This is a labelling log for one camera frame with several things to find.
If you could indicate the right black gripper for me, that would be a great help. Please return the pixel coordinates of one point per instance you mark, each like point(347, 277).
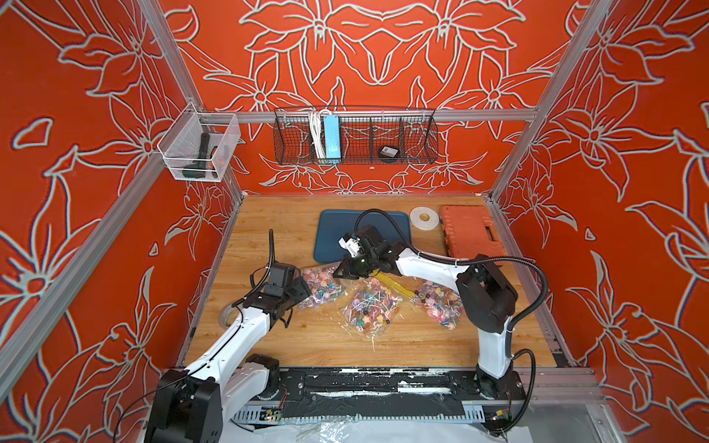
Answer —
point(353, 268)

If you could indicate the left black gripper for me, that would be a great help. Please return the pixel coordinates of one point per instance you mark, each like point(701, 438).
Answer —
point(300, 286)

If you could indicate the candy ziploc bag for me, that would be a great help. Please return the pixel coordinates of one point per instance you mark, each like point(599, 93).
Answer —
point(324, 287)
point(440, 303)
point(371, 306)

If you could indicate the dark teal tray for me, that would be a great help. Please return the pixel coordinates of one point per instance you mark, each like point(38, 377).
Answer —
point(334, 224)

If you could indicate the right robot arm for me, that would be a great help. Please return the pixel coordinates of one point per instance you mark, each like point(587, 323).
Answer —
point(488, 298)

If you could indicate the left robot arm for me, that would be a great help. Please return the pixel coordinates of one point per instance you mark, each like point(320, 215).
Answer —
point(195, 403)

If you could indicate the white tape roll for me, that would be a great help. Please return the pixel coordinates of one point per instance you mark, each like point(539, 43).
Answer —
point(424, 218)

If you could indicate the clear tape roll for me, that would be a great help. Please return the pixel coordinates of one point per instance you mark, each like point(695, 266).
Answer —
point(229, 314)

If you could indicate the orange tool case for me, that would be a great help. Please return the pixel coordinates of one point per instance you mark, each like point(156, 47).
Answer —
point(469, 231)

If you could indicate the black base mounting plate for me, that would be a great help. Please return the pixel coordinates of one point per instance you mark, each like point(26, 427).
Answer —
point(310, 395)

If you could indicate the light blue box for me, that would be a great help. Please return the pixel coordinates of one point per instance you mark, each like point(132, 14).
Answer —
point(331, 125)

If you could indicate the green black tool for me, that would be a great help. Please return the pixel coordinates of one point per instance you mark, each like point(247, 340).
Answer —
point(199, 167)

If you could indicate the clear plastic bin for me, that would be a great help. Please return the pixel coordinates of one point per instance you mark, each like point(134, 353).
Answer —
point(180, 144)

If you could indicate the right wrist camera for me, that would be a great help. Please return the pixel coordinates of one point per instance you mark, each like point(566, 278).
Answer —
point(351, 245)

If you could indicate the black wire basket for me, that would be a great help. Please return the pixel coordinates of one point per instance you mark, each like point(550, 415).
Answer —
point(298, 135)

